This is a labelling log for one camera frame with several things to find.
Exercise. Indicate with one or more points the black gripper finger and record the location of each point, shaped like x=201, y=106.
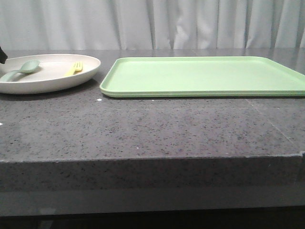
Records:
x=3, y=56

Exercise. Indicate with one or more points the white round plate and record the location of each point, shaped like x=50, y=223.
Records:
x=50, y=75

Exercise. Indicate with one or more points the yellow plastic fork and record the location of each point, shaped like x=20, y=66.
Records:
x=76, y=68

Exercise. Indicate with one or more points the light green plastic spoon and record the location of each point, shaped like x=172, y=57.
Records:
x=27, y=68

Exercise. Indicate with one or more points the grey pleated curtain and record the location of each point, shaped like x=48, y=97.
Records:
x=151, y=24

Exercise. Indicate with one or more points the light green rectangular tray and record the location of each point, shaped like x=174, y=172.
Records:
x=201, y=77

